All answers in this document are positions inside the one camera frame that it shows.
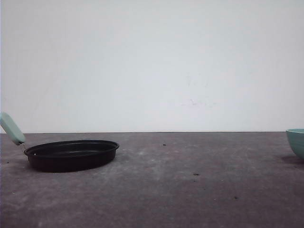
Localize teal green bowl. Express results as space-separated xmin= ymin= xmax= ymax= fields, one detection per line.
xmin=285 ymin=129 xmax=304 ymax=160

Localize black frying pan green handle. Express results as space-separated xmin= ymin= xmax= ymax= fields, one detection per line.
xmin=0 ymin=112 xmax=119 ymax=172

